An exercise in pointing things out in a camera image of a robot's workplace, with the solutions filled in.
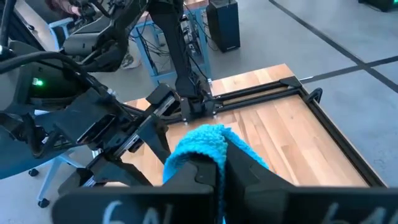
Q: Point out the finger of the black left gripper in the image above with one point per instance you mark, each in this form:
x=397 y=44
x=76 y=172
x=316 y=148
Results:
x=157 y=140
x=124 y=174

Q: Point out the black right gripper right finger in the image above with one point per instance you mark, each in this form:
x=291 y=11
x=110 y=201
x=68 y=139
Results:
x=245 y=174

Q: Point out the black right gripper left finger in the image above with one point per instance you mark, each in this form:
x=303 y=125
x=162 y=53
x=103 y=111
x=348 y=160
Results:
x=202 y=174

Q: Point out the teal microfiber towel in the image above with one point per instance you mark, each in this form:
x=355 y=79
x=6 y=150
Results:
x=205 y=140

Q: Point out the person's forearm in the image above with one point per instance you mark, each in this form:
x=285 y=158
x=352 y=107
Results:
x=59 y=5

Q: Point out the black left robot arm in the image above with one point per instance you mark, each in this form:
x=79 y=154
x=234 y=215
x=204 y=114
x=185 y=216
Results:
x=174 y=46

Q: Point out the black computer tower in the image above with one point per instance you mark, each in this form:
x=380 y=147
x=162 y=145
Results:
x=224 y=25

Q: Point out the person's hand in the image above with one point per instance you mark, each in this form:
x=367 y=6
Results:
x=75 y=10

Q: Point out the blue metal desk frame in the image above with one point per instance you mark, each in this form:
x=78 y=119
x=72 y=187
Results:
x=146 y=56

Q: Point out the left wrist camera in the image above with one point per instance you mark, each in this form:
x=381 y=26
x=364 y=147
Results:
x=84 y=121

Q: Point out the black aluminium table frame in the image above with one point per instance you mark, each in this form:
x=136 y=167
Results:
x=342 y=140

